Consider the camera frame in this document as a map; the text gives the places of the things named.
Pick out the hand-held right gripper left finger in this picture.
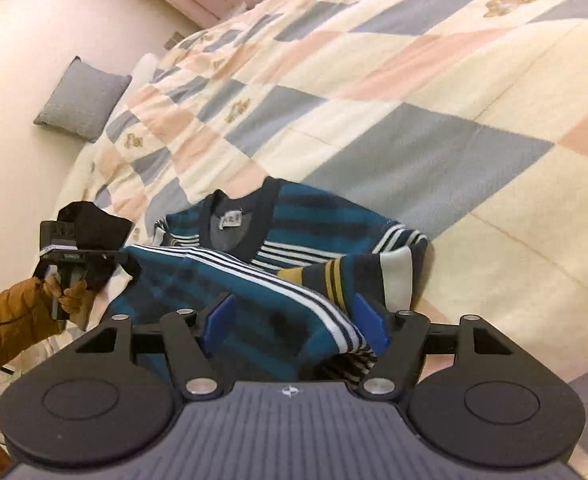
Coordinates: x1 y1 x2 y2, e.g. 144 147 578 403
74 294 237 400

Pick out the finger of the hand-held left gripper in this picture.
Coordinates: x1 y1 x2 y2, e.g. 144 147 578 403
106 251 142 281

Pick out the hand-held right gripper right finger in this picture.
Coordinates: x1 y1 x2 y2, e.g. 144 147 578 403
354 294 520 401

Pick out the striped teal knit sweater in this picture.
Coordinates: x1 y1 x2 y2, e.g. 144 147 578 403
106 176 429 386

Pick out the person's left hand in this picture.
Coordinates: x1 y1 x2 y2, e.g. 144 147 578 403
44 275 97 331

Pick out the black garment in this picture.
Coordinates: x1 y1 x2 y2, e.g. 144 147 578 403
56 201 135 293

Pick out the grey checked pillow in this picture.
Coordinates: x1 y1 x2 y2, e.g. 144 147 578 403
34 56 133 143

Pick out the pastel diamond patchwork quilt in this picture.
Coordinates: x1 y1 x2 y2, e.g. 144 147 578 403
58 0 588 396

